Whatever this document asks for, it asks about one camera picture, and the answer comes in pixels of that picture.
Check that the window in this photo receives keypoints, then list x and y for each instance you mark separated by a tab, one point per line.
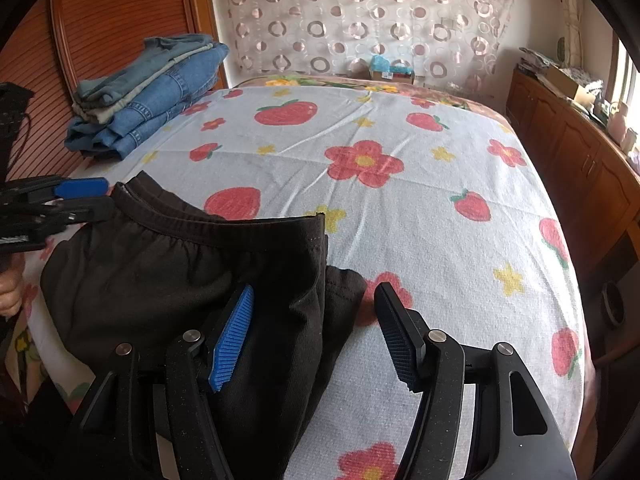
625	75

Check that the dark round bin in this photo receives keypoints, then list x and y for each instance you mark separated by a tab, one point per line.
612	305

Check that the person's left hand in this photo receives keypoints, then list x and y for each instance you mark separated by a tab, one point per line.
10	290

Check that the small printed box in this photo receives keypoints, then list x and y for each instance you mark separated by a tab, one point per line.
402	76

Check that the teal tissue pack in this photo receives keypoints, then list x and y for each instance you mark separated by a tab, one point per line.
381	67

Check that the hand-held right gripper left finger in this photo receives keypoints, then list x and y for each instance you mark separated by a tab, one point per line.
230	345

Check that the pale pink jar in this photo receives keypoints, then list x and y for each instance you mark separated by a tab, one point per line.
617	120

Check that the person's dark clothing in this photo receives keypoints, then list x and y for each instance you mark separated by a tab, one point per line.
30	435

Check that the wooden cabinet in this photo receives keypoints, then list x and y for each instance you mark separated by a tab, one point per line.
565	145

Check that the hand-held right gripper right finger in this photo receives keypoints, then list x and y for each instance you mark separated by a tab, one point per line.
397	340

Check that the pink floral bedspread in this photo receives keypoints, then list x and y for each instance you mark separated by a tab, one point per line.
450	95

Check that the blue denim folded jeans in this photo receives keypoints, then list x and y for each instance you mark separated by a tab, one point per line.
165	105

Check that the grey-green folded pants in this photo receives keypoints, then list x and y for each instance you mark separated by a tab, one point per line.
100	110

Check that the black pants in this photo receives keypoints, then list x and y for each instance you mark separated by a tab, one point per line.
150	280

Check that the teal folded jeans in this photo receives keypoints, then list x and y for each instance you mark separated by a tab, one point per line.
150	67

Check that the open cardboard box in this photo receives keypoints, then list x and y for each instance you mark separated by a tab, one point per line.
570	87

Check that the wooden slatted headboard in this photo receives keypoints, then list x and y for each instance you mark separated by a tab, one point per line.
110	10

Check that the patterned cloth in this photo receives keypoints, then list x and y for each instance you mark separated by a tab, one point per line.
542	57

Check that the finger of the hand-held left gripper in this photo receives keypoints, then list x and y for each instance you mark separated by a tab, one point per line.
85	210
80	188

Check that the fruit and flower bed sheet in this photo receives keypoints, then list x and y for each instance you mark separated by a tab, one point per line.
425	260

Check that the circle pattern curtain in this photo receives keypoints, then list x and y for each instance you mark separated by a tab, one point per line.
375	15

